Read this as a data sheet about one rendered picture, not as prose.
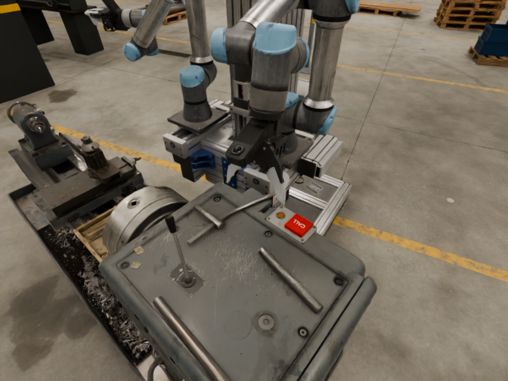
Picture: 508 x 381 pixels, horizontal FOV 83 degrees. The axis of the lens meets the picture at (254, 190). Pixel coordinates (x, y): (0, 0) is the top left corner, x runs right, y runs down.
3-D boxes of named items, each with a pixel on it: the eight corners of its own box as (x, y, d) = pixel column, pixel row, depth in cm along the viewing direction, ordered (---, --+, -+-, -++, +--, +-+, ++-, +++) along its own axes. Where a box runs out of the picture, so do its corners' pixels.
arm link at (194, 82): (178, 100, 138) (173, 72, 129) (189, 90, 147) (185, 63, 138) (202, 103, 136) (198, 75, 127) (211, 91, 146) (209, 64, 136)
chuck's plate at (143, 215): (209, 233, 117) (187, 184, 93) (147, 293, 104) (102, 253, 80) (203, 229, 119) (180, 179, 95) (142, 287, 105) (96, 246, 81)
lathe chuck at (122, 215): (203, 229, 119) (180, 178, 95) (142, 287, 105) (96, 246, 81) (190, 218, 123) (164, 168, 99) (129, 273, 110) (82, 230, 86)
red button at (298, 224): (313, 227, 81) (314, 222, 80) (301, 240, 78) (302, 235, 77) (295, 217, 84) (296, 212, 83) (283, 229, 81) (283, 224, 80)
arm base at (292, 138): (274, 132, 135) (275, 113, 129) (303, 142, 129) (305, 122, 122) (257, 147, 126) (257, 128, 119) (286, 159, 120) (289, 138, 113)
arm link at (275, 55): (305, 26, 54) (291, 24, 47) (295, 87, 59) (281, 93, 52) (266, 22, 56) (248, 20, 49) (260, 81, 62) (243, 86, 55)
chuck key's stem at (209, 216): (193, 210, 85) (218, 230, 79) (191, 205, 84) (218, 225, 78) (198, 206, 86) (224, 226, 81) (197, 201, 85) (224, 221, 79)
